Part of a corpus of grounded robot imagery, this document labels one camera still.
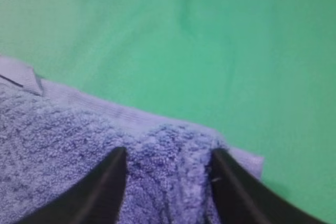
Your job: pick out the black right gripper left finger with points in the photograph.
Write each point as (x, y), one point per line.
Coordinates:
(97, 198)

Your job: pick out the green table cover cloth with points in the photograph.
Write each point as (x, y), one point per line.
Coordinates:
(262, 72)

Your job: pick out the blue waffle-weave towel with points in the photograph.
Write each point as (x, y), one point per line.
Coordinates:
(52, 136)

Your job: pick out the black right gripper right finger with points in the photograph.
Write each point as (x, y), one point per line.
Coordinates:
(240, 198)

